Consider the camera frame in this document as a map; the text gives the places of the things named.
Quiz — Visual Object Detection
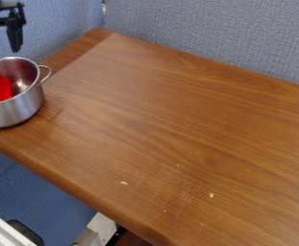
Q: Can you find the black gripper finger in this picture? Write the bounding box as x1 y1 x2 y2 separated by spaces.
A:
6 19 22 53

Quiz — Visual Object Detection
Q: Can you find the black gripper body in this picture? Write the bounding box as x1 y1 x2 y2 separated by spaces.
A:
0 0 25 26

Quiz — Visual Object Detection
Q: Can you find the metal pot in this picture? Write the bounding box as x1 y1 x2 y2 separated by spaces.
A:
0 57 52 128

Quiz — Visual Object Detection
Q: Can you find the white appliance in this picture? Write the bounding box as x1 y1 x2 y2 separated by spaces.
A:
0 218 37 246

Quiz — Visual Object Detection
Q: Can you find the white table leg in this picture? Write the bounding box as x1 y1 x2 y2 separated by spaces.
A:
72 212 116 246

